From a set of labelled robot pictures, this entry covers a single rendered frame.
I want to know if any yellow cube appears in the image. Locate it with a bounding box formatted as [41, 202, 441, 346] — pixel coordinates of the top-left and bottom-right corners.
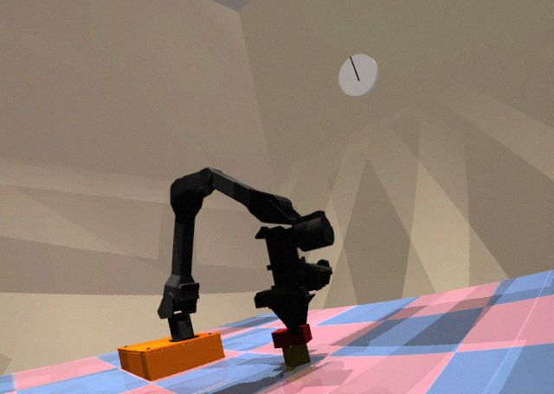
[281, 344, 311, 368]

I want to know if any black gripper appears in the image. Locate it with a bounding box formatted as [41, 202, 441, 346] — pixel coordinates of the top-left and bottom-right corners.
[254, 255, 323, 336]

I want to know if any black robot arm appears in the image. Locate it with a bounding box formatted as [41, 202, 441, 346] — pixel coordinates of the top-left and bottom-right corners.
[157, 167, 335, 343]

